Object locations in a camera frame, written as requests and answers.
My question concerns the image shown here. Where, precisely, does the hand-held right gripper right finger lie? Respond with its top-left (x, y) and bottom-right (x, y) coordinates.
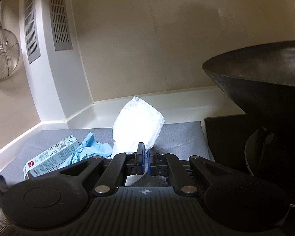
top-left (147, 147), bottom-right (238, 196)

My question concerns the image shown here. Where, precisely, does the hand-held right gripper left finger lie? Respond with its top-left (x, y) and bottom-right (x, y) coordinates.
top-left (54, 142), bottom-right (147, 196)

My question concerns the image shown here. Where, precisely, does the white plastic bag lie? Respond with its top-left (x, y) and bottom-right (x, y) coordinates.
top-left (112, 96), bottom-right (166, 187)

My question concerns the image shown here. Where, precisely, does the light blue glove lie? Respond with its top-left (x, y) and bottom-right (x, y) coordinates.
top-left (58, 132), bottom-right (113, 170)

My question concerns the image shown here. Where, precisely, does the light blue printed box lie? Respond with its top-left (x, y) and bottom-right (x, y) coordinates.
top-left (23, 135), bottom-right (80, 180)

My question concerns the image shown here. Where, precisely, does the grey mat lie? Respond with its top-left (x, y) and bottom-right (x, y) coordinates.
top-left (0, 121), bottom-right (215, 188)

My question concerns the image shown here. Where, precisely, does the black gas stove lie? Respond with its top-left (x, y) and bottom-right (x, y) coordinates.
top-left (205, 114), bottom-right (295, 217)

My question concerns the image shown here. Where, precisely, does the black wok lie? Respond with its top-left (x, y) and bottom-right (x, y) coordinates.
top-left (202, 40), bottom-right (295, 177)

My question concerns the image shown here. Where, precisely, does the metal wire strainer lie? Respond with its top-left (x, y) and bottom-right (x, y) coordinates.
top-left (0, 0), bottom-right (21, 81)

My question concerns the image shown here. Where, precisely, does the grey wall vent grille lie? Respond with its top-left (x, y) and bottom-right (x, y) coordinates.
top-left (49, 0), bottom-right (73, 51)
top-left (23, 0), bottom-right (41, 64)

